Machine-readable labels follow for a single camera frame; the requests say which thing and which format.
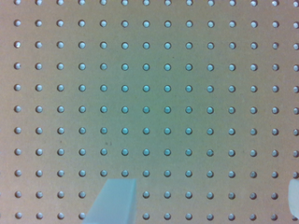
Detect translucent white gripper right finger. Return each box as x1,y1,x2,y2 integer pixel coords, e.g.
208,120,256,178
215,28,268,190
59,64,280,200
288,179,299,215

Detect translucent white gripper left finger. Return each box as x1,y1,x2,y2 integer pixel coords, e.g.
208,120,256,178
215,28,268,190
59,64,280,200
82,179,136,224

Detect brown perforated pegboard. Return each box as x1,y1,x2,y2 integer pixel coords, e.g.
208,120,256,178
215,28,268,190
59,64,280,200
0,0,298,224

